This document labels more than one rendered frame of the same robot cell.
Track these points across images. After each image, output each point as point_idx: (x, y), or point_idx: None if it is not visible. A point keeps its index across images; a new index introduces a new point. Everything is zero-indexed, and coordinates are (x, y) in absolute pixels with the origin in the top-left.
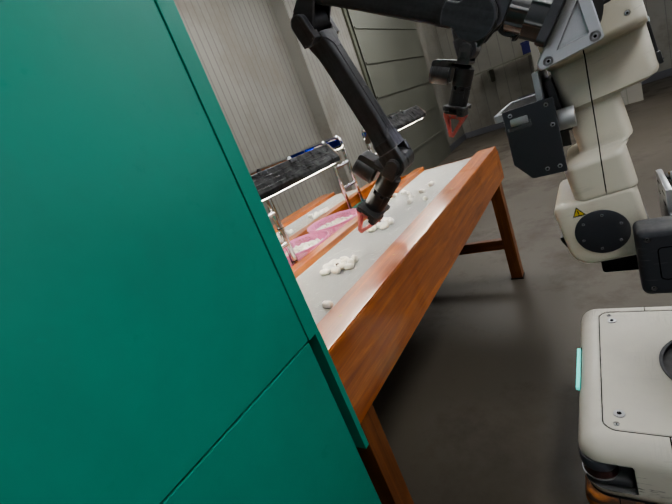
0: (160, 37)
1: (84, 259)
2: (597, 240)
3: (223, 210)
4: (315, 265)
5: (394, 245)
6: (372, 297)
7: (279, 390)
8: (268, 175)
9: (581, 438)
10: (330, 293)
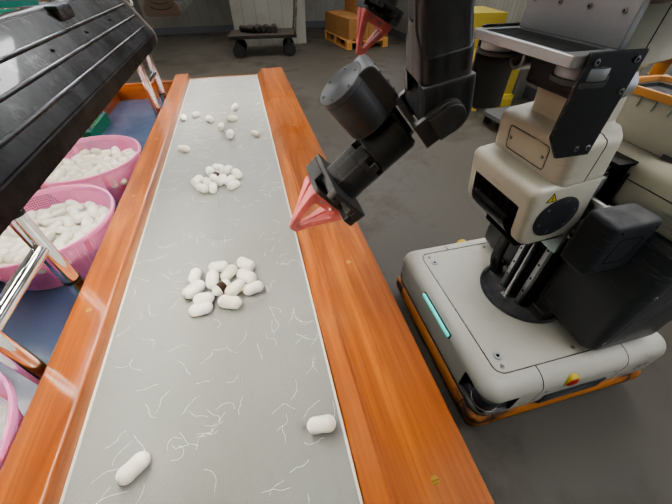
0: None
1: None
2: (548, 225)
3: None
4: (139, 282)
5: (322, 237)
6: (437, 392)
7: None
8: (6, 58)
9: (485, 388)
10: (277, 375)
